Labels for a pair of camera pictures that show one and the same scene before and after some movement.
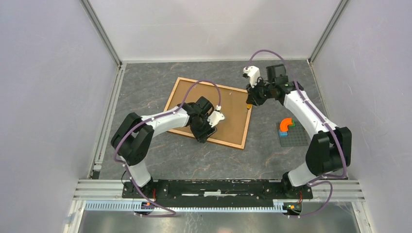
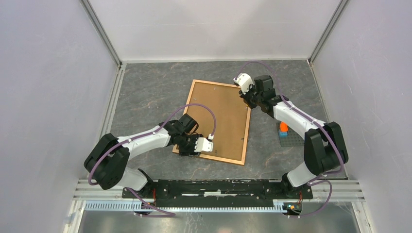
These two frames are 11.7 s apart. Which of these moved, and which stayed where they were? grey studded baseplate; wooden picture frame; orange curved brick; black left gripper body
Moved: wooden picture frame; black left gripper body
Stayed: grey studded baseplate; orange curved brick
